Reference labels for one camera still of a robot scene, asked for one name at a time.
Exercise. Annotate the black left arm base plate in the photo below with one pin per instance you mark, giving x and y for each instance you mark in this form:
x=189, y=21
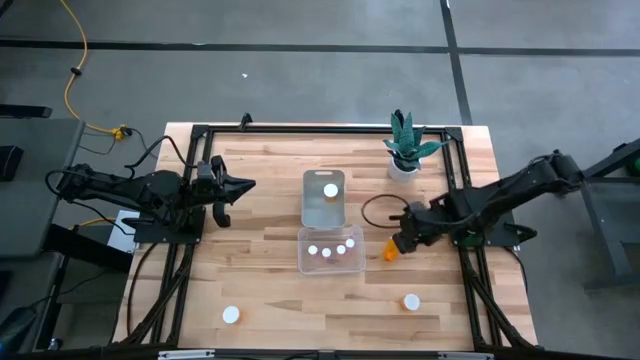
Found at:
x=160, y=235

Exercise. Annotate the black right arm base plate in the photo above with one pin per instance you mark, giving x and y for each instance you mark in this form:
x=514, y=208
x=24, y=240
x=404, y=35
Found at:
x=492, y=235

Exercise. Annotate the black aluminium frame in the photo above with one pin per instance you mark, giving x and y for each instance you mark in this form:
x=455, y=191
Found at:
x=325, y=129

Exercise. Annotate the black frame clip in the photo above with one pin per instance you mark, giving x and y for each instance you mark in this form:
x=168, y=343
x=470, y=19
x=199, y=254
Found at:
x=245, y=120

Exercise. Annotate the grey metal stand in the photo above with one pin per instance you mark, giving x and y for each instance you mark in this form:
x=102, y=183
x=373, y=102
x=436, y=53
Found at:
x=607, y=220

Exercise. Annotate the white plant pot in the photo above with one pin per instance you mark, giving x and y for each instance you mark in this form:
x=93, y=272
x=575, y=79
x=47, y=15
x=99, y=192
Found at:
x=400, y=174

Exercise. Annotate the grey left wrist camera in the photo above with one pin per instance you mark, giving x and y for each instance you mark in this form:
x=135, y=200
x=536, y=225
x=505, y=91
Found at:
x=205, y=172

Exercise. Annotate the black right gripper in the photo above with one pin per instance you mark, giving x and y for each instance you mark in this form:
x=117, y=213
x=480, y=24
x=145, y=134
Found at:
x=419, y=225

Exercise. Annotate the white bottle cap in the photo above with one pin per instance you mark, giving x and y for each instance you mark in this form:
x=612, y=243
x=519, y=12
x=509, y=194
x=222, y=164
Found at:
x=230, y=314

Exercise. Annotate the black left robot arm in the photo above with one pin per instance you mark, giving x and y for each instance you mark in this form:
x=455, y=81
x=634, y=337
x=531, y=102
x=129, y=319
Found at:
x=125, y=190

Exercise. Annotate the green snake plant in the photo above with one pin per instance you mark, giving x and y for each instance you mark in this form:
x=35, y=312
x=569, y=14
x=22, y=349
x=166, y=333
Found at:
x=407, y=140

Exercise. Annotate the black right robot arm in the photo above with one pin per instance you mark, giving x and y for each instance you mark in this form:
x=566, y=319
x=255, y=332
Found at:
x=500, y=200

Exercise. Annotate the black rectangular box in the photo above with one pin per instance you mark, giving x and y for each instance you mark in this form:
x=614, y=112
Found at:
x=10, y=162

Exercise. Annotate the black flat bar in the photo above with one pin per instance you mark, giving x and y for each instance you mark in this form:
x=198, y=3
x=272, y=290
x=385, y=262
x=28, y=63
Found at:
x=25, y=111

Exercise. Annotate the silver metal bracket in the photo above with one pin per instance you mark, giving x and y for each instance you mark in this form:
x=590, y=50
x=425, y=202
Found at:
x=465, y=355
x=186, y=354

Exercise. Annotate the grey side desk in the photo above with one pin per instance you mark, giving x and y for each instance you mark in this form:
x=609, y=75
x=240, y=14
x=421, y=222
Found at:
x=35, y=210

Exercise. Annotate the clear plastic bin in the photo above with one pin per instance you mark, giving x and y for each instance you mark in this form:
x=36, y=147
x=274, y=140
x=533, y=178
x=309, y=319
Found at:
x=330, y=267

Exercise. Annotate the white power box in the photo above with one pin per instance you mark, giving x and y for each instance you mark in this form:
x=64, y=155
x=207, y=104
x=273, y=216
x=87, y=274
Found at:
x=122, y=235

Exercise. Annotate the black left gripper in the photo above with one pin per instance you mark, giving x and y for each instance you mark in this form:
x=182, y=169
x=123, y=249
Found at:
x=207, y=195

